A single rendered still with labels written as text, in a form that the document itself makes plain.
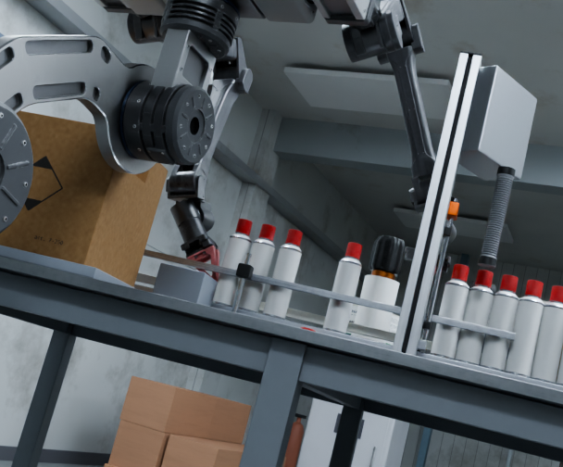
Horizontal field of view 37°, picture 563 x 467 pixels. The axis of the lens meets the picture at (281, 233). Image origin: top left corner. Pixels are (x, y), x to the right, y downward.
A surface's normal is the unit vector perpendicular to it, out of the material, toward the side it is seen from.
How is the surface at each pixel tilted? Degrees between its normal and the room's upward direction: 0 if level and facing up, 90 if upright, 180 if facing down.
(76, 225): 90
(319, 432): 90
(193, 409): 90
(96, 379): 90
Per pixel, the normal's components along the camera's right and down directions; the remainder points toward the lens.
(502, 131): 0.68, 0.03
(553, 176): -0.36, -0.28
